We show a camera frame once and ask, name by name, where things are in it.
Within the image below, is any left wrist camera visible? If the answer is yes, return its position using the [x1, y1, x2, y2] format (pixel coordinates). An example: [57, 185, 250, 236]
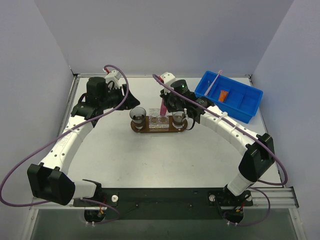
[104, 68, 121, 90]

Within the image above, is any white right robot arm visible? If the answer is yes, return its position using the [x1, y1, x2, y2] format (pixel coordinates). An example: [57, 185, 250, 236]
[160, 79, 275, 198]

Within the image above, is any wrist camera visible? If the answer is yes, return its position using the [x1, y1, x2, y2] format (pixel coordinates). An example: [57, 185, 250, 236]
[104, 68, 121, 90]
[160, 72, 176, 87]

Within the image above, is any clear textured toothbrush holder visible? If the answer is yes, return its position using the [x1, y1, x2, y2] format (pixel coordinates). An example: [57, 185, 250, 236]
[148, 108, 170, 132]

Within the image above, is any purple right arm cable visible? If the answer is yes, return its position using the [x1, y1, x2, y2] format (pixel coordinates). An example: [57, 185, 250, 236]
[152, 73, 288, 227]

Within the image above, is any blue plastic bin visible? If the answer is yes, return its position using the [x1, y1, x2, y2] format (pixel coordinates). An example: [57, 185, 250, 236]
[194, 71, 263, 124]

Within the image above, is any orange toothpaste tube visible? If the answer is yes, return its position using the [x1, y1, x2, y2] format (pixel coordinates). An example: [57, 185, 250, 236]
[218, 90, 229, 103]

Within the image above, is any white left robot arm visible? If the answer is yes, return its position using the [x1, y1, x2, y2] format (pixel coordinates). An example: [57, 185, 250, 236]
[27, 77, 140, 206]

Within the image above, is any brown oval wooden tray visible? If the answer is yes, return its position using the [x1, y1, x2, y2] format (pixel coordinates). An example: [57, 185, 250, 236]
[130, 115, 188, 134]

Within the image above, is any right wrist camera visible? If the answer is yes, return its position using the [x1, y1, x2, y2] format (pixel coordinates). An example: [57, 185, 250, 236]
[160, 72, 176, 87]

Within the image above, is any pink toothbrush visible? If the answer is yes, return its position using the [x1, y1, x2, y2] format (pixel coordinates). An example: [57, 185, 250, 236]
[204, 69, 223, 96]

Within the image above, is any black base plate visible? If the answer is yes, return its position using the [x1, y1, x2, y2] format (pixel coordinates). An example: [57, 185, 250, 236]
[73, 187, 253, 221]

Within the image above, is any magenta toothpaste tube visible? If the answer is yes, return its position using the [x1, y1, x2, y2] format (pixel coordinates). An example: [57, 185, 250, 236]
[160, 99, 167, 116]

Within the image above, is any dark glass cup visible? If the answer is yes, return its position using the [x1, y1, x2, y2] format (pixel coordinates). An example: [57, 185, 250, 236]
[172, 111, 188, 130]
[129, 106, 147, 130]

